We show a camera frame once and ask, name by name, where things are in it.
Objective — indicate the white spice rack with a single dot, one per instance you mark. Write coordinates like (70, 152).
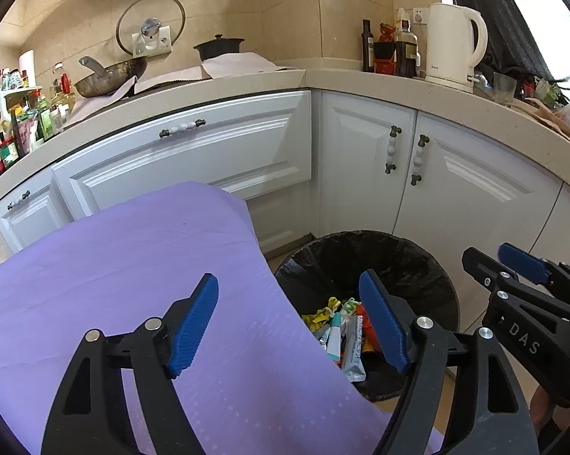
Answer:
(10, 97)

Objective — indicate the paper towel roll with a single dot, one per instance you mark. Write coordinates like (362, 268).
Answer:
(27, 68)

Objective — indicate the person's right hand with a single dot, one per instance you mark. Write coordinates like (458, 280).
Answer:
(543, 405)

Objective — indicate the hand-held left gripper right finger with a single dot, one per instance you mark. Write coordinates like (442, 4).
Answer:
(384, 322)

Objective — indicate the purple tablecloth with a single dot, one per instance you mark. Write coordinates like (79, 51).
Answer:
(124, 256)

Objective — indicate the red black sauce container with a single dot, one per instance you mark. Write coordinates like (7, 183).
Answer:
(384, 54)

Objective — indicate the yellow snack wrapper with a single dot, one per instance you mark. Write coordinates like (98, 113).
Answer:
(318, 317)

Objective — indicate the dark curtain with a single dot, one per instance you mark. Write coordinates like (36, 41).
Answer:
(503, 19)

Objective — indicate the glass pot lid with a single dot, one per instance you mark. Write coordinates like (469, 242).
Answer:
(128, 14)

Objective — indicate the white cloth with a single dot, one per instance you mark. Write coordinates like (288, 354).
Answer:
(124, 99)
(242, 64)

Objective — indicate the glass cup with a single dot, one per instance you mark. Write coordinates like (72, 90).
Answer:
(504, 87)

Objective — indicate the wide white drawer front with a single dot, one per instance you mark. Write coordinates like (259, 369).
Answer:
(195, 166)

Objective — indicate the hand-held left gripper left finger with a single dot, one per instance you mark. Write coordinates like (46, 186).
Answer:
(195, 327)

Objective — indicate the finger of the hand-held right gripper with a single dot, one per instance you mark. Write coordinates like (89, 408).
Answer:
(524, 260)
(479, 263)

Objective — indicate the small white cabinet door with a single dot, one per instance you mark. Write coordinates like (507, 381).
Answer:
(29, 227)

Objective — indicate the cluster of condiment bottles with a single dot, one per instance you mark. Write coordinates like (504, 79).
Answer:
(24, 128)

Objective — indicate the white squeezed tube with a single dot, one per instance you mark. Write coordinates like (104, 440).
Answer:
(353, 355)

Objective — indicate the steel wok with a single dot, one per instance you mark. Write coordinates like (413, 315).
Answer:
(114, 78)

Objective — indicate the dark oil bottle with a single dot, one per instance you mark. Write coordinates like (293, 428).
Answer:
(367, 50)

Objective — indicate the white wall socket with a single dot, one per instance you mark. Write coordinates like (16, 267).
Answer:
(421, 16)
(164, 42)

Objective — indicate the green white wrapper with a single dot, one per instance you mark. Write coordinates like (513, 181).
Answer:
(349, 310)

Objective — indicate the black pot with lid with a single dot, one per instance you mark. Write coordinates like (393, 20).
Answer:
(218, 47)

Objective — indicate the brown paper bag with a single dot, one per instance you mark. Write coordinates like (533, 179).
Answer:
(559, 125)

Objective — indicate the clear bottle dark sauce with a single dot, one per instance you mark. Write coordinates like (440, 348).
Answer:
(406, 52)

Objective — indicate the white electric kettle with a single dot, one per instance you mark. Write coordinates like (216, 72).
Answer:
(451, 42)

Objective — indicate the trash bin with black bag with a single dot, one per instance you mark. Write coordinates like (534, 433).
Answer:
(408, 265)

